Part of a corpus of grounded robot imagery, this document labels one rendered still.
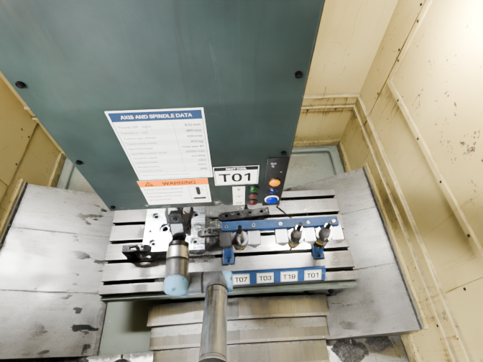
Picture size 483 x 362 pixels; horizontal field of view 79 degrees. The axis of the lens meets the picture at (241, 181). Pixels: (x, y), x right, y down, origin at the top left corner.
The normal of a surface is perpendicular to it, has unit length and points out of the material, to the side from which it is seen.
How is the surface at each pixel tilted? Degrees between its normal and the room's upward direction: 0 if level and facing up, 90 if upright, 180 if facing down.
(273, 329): 8
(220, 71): 90
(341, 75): 90
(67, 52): 90
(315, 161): 0
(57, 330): 24
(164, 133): 90
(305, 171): 0
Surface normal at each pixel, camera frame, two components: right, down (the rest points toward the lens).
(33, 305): 0.41, -0.54
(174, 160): 0.06, 0.83
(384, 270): -0.40, -0.49
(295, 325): 0.13, -0.55
